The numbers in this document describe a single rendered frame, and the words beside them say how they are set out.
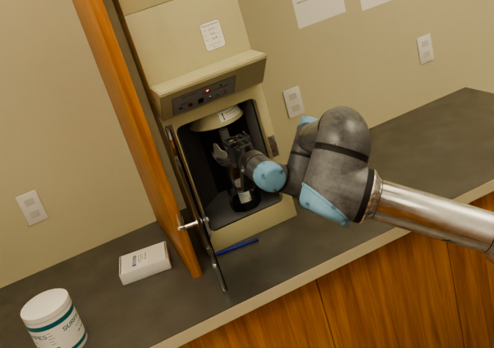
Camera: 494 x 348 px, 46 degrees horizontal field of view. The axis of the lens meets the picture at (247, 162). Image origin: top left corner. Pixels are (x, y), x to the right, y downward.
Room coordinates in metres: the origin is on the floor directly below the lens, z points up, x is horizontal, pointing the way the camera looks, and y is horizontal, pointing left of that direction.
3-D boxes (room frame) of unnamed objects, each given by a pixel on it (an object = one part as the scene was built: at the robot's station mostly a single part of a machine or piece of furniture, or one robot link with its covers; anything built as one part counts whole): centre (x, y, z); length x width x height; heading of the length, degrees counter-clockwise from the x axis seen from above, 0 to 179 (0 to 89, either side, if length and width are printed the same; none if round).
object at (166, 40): (1.78, 0.08, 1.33); 0.32 x 0.25 x 0.77; 106
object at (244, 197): (1.71, 0.04, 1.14); 0.11 x 0.11 x 0.21
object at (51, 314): (1.37, 0.63, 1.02); 0.13 x 0.13 x 0.15
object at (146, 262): (1.66, 0.41, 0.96); 0.16 x 0.12 x 0.04; 95
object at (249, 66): (1.60, 0.03, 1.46); 0.32 x 0.12 x 0.10; 106
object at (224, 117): (1.76, 0.05, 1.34); 0.18 x 0.18 x 0.05
